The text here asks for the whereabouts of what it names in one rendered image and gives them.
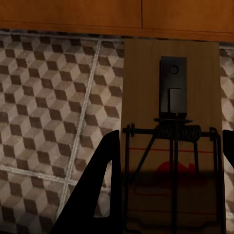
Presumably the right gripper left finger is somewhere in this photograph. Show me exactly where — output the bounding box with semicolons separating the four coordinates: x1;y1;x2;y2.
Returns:
50;130;123;234

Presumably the mousetrap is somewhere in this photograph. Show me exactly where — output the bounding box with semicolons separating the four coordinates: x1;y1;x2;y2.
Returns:
120;39;227;234

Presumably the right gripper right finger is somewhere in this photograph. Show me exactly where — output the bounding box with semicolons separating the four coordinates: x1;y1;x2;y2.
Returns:
222;130;234;168

